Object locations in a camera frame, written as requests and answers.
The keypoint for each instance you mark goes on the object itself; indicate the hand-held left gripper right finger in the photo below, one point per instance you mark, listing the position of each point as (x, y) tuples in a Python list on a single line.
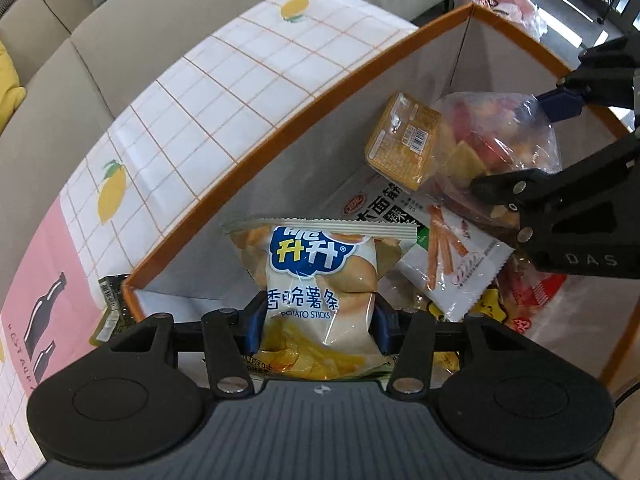
[(382, 332)]

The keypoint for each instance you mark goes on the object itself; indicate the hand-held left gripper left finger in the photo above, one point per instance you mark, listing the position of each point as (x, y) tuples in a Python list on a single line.
[(255, 327)]

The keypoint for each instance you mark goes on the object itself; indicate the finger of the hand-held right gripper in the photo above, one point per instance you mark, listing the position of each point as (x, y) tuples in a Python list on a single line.
[(530, 185), (560, 102)]

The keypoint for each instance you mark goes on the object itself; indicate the potato stick snack bag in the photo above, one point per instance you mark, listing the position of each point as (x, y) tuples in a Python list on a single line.
[(310, 280)]

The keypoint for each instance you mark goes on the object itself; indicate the clear bag of colourful snacks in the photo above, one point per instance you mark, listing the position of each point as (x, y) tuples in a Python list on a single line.
[(480, 130)]

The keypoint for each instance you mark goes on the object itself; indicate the orange storage box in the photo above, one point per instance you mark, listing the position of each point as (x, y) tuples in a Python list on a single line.
[(300, 160)]

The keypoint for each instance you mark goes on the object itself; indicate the long red snack packet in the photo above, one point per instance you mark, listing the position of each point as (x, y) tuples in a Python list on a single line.
[(540, 295)]

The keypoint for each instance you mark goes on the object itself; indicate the white packet with orange sticks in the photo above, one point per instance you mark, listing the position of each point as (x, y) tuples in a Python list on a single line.
[(460, 270)]

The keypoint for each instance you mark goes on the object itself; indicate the pink and white plastic bag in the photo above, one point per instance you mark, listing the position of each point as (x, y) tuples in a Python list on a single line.
[(500, 0)]

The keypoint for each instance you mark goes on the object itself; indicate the small yellow-brown snack packet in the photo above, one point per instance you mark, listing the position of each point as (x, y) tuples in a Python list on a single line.
[(400, 145)]

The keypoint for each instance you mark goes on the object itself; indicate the green snack packet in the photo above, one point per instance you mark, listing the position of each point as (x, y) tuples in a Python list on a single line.
[(110, 310)]

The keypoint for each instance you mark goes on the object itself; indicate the yellow pillow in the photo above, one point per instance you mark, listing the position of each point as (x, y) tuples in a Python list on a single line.
[(7, 90)]

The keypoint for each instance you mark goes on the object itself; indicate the beige sofa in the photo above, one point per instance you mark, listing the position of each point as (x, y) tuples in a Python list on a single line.
[(150, 0)]

